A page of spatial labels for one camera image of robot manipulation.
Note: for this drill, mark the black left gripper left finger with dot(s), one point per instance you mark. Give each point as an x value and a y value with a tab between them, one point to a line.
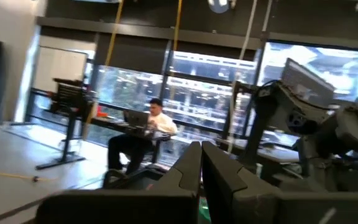
141	205

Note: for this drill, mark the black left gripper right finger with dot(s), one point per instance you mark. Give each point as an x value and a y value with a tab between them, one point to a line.
247	199

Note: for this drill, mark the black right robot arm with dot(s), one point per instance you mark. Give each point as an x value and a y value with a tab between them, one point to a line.
309	124

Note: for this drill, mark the black desk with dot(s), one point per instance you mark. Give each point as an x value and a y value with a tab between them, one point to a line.
117	126

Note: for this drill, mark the person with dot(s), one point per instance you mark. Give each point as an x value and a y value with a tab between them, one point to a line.
163	123

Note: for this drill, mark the grey laptop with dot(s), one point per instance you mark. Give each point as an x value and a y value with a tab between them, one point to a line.
137	119

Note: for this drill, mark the red object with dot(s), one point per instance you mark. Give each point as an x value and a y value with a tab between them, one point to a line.
101	113

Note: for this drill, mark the black stand with equipment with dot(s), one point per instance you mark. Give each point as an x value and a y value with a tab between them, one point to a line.
70	99

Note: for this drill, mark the grey monitor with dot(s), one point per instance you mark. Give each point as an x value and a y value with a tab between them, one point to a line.
306	79

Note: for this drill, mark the white whiteboard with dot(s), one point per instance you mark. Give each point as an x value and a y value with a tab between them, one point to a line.
59	67

